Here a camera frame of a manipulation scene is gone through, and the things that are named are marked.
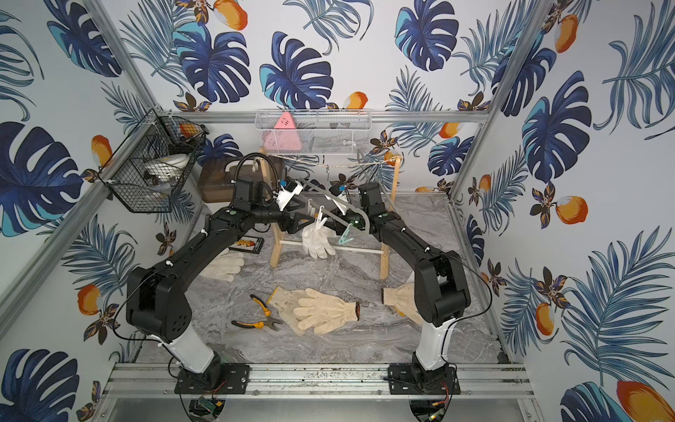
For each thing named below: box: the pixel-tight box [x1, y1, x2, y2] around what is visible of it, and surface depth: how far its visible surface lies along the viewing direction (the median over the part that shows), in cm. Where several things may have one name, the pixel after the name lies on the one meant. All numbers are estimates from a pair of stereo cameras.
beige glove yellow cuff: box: [267, 285, 320, 336], surface depth 89 cm
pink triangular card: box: [263, 111, 302, 152], surface depth 92 cm
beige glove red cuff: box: [293, 288, 362, 336], surface depth 88 cm
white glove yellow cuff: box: [301, 223, 337, 261], surface depth 91 cm
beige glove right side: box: [381, 282, 425, 326], surface depth 90 cm
